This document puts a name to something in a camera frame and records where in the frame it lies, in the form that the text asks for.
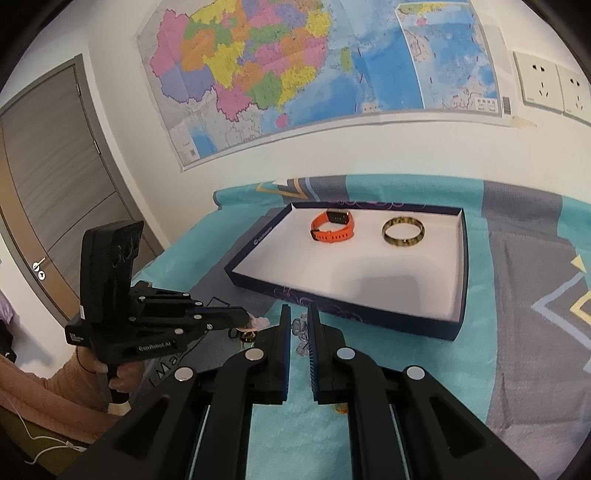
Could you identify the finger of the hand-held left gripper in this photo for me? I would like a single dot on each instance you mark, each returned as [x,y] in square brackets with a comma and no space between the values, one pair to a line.
[221,313]
[217,325]

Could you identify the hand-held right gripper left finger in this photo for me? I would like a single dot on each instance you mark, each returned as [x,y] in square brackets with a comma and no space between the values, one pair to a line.
[287,341]

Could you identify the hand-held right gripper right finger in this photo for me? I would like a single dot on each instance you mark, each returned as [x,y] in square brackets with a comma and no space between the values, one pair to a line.
[314,350]

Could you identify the navy box tray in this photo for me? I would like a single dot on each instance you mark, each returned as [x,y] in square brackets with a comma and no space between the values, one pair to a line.
[369,277]

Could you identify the person's left forearm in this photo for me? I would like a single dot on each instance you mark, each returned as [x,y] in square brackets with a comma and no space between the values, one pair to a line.
[46,397]

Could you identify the person's left hand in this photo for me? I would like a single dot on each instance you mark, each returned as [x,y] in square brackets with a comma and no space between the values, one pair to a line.
[121,377]

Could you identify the orange smartwatch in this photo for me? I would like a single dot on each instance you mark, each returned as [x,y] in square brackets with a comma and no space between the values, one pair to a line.
[318,233]

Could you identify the grey brown door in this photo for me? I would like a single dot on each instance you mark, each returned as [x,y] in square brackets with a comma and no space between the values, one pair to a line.
[55,175]

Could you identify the gold bangle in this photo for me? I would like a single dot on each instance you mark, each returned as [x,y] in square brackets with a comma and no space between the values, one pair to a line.
[402,243]

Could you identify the olive green trousers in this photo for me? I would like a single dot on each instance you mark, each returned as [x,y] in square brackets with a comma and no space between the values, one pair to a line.
[27,447]

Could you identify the piece of masking tape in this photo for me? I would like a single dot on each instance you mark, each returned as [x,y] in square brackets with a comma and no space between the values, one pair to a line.
[524,122]

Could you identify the colourful wall map poster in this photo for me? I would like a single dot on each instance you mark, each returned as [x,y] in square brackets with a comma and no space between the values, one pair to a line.
[277,69]

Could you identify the white wall outlet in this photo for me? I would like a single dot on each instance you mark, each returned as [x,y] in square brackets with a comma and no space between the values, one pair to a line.
[538,83]
[576,94]

